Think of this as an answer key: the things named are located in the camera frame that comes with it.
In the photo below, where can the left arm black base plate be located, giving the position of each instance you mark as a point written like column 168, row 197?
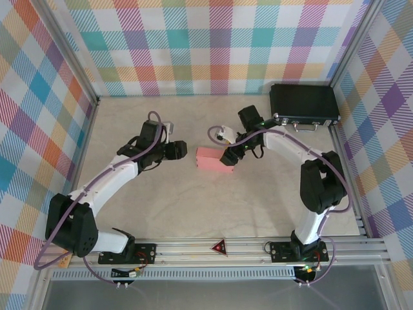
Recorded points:
column 145, row 253

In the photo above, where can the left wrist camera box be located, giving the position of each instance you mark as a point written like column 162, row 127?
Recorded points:
column 169, row 127

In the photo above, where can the aluminium frame rail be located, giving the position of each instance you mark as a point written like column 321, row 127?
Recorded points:
column 193, row 250

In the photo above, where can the grey metal panel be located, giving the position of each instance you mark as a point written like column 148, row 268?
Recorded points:
column 206, row 297

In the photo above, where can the pink paper box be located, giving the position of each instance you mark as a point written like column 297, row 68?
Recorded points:
column 209, row 159

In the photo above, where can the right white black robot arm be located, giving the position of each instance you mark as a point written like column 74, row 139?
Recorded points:
column 322, row 184

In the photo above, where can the aluminium frame post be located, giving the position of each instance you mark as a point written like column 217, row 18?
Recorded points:
column 68, row 48
column 355, row 42

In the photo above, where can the red triangle sign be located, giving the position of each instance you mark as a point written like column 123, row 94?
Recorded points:
column 219, row 248

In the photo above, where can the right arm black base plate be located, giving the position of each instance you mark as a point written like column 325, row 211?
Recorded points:
column 280, row 252

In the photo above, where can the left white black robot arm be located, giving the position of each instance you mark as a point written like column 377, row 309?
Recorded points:
column 74, row 226

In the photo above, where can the black carrying case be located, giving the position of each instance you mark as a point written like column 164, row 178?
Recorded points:
column 303, row 100

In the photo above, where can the small wooden tag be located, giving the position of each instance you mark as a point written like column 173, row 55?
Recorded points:
column 65, row 262

